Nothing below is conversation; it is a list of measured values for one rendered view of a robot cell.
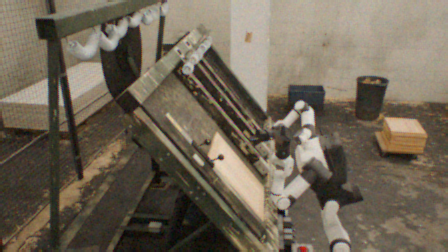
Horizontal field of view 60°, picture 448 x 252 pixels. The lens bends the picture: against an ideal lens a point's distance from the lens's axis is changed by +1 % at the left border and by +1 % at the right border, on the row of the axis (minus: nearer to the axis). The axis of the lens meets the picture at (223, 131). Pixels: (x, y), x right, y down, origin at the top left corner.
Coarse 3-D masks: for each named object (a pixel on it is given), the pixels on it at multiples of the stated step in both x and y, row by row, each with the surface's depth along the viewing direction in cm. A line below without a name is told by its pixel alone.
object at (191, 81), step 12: (180, 72) 279; (192, 84) 282; (204, 96) 284; (216, 108) 287; (228, 120) 291; (228, 132) 294; (240, 132) 298; (240, 144) 297; (252, 156) 300; (264, 168) 303
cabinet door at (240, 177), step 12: (216, 132) 273; (216, 144) 259; (216, 156) 248; (228, 156) 265; (228, 168) 253; (240, 168) 271; (228, 180) 242; (240, 180) 258; (252, 180) 277; (240, 192) 247; (252, 192) 264; (252, 204) 252
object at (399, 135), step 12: (384, 120) 545; (396, 120) 540; (408, 120) 539; (384, 132) 545; (396, 132) 504; (408, 132) 501; (420, 132) 501; (384, 144) 531; (396, 144) 511; (408, 144) 507; (420, 144) 504
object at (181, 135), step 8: (168, 120) 218; (176, 128) 219; (176, 136) 221; (184, 136) 221; (184, 144) 223; (192, 152) 224; (208, 168) 227; (216, 168) 232; (216, 176) 229; (224, 184) 231; (232, 192) 232; (232, 200) 235; (240, 200) 234; (240, 208) 236; (248, 208) 237; (248, 216) 238; (256, 216) 240; (256, 224) 240; (264, 224) 243
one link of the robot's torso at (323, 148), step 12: (336, 132) 251; (312, 144) 249; (324, 144) 243; (336, 144) 237; (300, 156) 242; (312, 156) 237; (324, 156) 235; (336, 156) 237; (300, 168) 242; (336, 168) 241; (336, 180) 244
